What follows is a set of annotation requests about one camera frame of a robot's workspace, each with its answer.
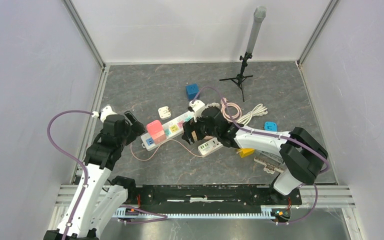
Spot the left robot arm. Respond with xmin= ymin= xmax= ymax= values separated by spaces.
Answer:
xmin=43 ymin=106 xmax=146 ymax=240

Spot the white slotted cable duct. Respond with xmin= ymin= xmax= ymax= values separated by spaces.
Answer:
xmin=112 ymin=207 xmax=275 ymax=220

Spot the grey microphone on tripod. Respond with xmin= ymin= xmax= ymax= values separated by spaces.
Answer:
xmin=219 ymin=5 xmax=267 ymax=102

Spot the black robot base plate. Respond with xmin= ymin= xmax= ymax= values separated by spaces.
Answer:
xmin=125 ymin=184 xmax=303 ymax=214

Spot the white power strip cord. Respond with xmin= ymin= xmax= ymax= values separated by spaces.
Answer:
xmin=235 ymin=103 xmax=269 ymax=127

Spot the white dock with green inset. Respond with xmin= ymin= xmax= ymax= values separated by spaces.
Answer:
xmin=140 ymin=111 xmax=194 ymax=151

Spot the white power strip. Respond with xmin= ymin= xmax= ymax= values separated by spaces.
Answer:
xmin=198 ymin=137 xmax=223 ymax=157

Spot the light blue cube adapter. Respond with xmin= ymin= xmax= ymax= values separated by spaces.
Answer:
xmin=264 ymin=121 xmax=278 ymax=132

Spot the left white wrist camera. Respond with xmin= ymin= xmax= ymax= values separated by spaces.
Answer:
xmin=91 ymin=104 xmax=117 ymax=123

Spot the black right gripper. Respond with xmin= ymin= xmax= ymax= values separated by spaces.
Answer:
xmin=181 ymin=115 xmax=219 ymax=146

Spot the beige perforated bracket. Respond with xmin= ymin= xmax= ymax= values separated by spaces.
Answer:
xmin=254 ymin=157 xmax=285 ymax=175

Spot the light pink cube socket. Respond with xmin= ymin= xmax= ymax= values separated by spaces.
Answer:
xmin=146 ymin=120 xmax=167 ymax=145

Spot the yellow cube socket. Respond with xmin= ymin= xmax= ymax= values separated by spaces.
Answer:
xmin=237 ymin=148 xmax=255 ymax=158

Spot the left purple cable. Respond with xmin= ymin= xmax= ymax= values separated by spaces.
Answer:
xmin=47 ymin=109 xmax=168 ymax=240

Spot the dark blue cube socket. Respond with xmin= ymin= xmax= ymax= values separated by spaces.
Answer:
xmin=185 ymin=83 xmax=200 ymax=101

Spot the tan cube socket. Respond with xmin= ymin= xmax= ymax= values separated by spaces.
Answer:
xmin=191 ymin=131 xmax=198 ymax=143

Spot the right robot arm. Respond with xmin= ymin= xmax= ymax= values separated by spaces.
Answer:
xmin=181 ymin=107 xmax=330 ymax=204

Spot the pink coiled cable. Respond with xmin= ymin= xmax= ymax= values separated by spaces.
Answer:
xmin=220 ymin=97 xmax=243 ymax=123

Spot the pink charging cable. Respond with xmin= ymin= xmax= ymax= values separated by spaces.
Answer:
xmin=129 ymin=138 xmax=203 ymax=162

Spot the grey metal bracket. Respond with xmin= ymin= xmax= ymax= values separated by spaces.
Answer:
xmin=260 ymin=151 xmax=284 ymax=164

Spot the white adapter plug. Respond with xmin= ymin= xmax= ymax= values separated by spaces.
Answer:
xmin=157 ymin=106 xmax=172 ymax=120

